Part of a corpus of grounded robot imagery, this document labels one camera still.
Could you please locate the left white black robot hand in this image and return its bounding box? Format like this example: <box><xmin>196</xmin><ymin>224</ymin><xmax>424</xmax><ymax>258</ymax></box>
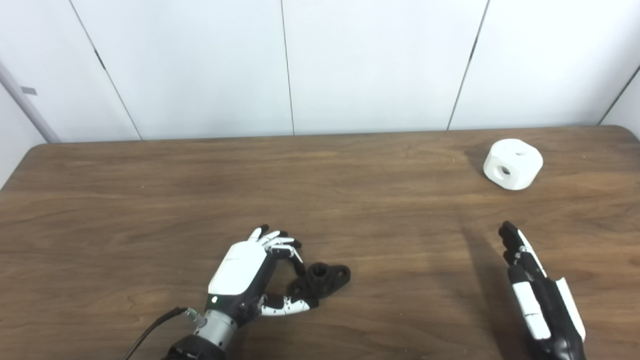
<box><xmin>206</xmin><ymin>224</ymin><xmax>319</xmax><ymax>328</ymax></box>

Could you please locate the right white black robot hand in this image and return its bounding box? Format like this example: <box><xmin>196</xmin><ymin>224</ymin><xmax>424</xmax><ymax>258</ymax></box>
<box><xmin>498</xmin><ymin>221</ymin><xmax>587</xmax><ymax>360</ymax></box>

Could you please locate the black flanged holder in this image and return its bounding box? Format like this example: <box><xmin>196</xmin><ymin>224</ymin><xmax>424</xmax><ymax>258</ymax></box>
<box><xmin>287</xmin><ymin>262</ymin><xmax>351</xmax><ymax>301</ymax></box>

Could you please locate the round white piece with holes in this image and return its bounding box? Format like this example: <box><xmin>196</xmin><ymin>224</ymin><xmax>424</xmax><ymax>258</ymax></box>
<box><xmin>483</xmin><ymin>138</ymin><xmax>544</xmax><ymax>191</ymax></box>

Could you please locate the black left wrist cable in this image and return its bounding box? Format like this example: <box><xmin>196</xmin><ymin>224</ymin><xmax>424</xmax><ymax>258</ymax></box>
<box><xmin>121</xmin><ymin>306</ymin><xmax>206</xmax><ymax>360</ymax></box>

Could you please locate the grey wall trim strip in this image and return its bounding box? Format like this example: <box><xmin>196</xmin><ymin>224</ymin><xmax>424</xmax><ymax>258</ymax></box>
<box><xmin>0</xmin><ymin>62</ymin><xmax>61</xmax><ymax>144</ymax></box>

